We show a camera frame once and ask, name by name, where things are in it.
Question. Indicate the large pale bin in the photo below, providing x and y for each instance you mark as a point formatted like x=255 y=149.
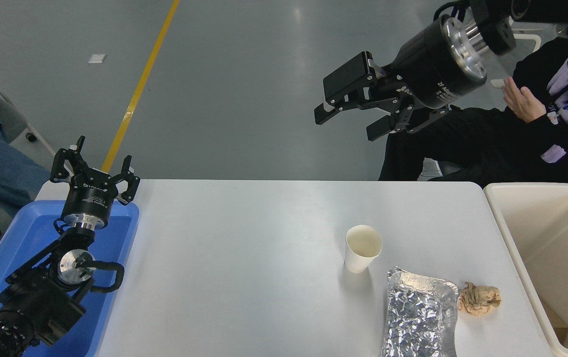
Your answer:
x=551 y=238

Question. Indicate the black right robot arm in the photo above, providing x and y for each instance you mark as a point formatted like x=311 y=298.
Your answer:
x=497 y=25

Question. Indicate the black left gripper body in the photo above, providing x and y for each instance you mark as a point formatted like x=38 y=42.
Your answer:
x=90 y=196

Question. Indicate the white paper cup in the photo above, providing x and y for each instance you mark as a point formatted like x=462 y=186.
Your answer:
x=361 y=258

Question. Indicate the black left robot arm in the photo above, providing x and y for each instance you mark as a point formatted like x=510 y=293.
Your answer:
x=36 y=302

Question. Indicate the crumpled tan paper ball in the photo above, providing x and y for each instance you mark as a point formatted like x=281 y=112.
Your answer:
x=480 y=299

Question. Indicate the grey rolling chair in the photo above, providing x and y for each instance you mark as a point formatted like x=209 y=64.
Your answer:
x=9 y=121

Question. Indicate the crinkled foil tray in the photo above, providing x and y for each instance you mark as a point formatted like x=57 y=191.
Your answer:
x=415 y=317

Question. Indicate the white paper scrap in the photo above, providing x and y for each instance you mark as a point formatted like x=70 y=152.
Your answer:
x=97 y=58

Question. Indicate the person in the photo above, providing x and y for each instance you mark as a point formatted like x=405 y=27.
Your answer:
x=1 y=173
x=487 y=144

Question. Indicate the blue plastic tray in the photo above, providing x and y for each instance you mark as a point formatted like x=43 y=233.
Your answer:
x=26 y=233

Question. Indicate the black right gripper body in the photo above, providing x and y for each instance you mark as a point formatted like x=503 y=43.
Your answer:
x=432 y=69

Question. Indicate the person's hand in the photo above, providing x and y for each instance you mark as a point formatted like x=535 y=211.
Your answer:
x=527 y=104

